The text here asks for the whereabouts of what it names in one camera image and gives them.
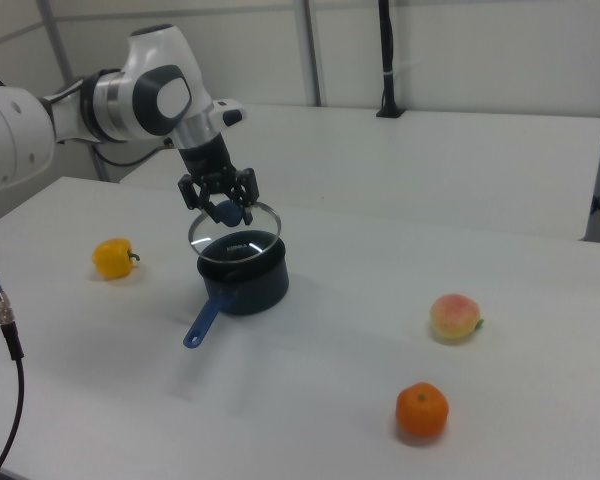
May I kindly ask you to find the black cable with metal connector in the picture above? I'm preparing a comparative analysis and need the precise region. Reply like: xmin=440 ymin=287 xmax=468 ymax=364
xmin=0 ymin=208 xmax=27 ymax=480

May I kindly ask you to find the pink yellow peach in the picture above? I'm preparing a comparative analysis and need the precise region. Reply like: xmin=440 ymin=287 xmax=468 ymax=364
xmin=429 ymin=293 xmax=485 ymax=346

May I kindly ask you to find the slanted silver frame post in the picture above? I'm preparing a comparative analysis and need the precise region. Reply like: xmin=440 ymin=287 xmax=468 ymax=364
xmin=35 ymin=0 xmax=112 ymax=183

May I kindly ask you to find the white side table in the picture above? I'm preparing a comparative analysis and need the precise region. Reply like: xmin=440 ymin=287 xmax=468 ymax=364
xmin=118 ymin=102 xmax=600 ymax=243

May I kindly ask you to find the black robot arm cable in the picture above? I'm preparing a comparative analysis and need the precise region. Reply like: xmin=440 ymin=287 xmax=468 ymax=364
xmin=92 ymin=137 xmax=176 ymax=168

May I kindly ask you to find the glass lid with blue knob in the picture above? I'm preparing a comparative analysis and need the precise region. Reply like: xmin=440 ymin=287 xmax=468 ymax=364
xmin=186 ymin=199 xmax=283 ymax=264

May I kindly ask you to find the orange mandarin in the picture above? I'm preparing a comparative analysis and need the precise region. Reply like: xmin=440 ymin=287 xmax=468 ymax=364
xmin=395 ymin=381 xmax=450 ymax=440

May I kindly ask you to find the dark pot with blue handle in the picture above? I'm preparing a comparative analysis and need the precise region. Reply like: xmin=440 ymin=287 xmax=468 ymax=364
xmin=182 ymin=230 xmax=290 ymax=349

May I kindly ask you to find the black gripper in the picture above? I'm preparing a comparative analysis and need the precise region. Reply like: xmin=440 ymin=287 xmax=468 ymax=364
xmin=176 ymin=134 xmax=259 ymax=227

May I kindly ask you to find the yellow bell pepper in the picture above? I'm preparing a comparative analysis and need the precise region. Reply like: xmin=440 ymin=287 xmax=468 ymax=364
xmin=91 ymin=237 xmax=142 ymax=280

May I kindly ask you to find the silver metal frame post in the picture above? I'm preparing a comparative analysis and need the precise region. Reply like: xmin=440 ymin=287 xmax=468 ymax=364
xmin=293 ymin=0 xmax=327 ymax=107

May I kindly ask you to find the black clamped pole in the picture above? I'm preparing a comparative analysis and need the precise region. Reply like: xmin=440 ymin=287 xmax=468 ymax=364
xmin=375 ymin=0 xmax=407 ymax=119

